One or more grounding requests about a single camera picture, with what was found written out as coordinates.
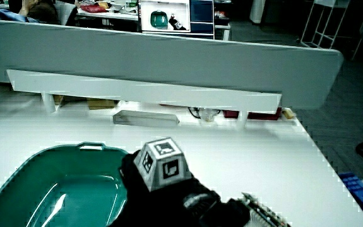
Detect person's right hand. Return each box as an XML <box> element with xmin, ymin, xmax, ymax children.
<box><xmin>110</xmin><ymin>137</ymin><xmax>225</xmax><ymax>227</ymax></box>

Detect person's right forearm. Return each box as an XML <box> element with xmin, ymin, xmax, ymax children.
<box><xmin>220</xmin><ymin>192</ymin><xmax>293</xmax><ymax>227</ymax></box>

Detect white desk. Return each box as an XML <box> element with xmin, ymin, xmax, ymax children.
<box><xmin>0</xmin><ymin>80</ymin><xmax>363</xmax><ymax>227</ymax></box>

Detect white desk shelf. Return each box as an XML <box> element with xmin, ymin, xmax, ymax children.
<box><xmin>6</xmin><ymin>69</ymin><xmax>283</xmax><ymax>131</ymax></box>

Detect green plastic basin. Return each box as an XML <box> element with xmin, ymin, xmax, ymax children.
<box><xmin>0</xmin><ymin>141</ymin><xmax>129</xmax><ymax>227</ymax></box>

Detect grey metal tray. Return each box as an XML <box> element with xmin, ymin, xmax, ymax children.
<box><xmin>112</xmin><ymin>110</ymin><xmax>181</xmax><ymax>129</ymax></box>

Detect clear plastic bag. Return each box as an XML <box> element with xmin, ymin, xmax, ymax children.
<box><xmin>198</xmin><ymin>107</ymin><xmax>220</xmax><ymax>123</ymax></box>

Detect brown cardboard box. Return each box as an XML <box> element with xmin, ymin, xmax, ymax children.
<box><xmin>86</xmin><ymin>98</ymin><xmax>117</xmax><ymax>111</ymax></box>

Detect red flat box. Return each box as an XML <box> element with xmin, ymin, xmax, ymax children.
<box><xmin>223</xmin><ymin>107</ymin><xmax>283</xmax><ymax>122</ymax></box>

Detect grey divider panel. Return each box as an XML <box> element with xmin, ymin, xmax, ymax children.
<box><xmin>0</xmin><ymin>18</ymin><xmax>345</xmax><ymax>110</ymax></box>

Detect yellow small object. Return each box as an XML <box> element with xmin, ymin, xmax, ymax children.
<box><xmin>281</xmin><ymin>107</ymin><xmax>296</xmax><ymax>120</ymax></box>

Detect blue drawer cabinet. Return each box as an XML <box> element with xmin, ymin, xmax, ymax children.
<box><xmin>189</xmin><ymin>0</ymin><xmax>215</xmax><ymax>40</ymax></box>

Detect computer monitor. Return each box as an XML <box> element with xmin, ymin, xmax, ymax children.
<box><xmin>139</xmin><ymin>0</ymin><xmax>192</xmax><ymax>33</ymax></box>

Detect blue keyboard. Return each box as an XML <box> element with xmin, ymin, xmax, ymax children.
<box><xmin>338</xmin><ymin>172</ymin><xmax>363</xmax><ymax>227</ymax></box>

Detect white background table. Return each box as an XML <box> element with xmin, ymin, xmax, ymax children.
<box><xmin>0</xmin><ymin>1</ymin><xmax>140</xmax><ymax>22</ymax></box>

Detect red bag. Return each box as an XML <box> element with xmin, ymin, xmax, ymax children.
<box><xmin>80</xmin><ymin>4</ymin><xmax>108</xmax><ymax>14</ymax></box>

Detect white hanging cloth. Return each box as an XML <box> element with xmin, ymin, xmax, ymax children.
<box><xmin>249</xmin><ymin>0</ymin><xmax>267</xmax><ymax>25</ymax></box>

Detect grey office chair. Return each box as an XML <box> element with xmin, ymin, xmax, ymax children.
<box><xmin>53</xmin><ymin>0</ymin><xmax>78</xmax><ymax>26</ymax></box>

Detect white metal rack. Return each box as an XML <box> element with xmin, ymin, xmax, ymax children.
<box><xmin>300</xmin><ymin>0</ymin><xmax>351</xmax><ymax>50</ymax></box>

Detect blue cloth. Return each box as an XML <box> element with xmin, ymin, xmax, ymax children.
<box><xmin>0</xmin><ymin>8</ymin><xmax>39</xmax><ymax>24</ymax></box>

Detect black cable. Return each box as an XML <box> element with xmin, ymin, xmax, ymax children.
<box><xmin>187</xmin><ymin>107</ymin><xmax>201</xmax><ymax>120</ymax></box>

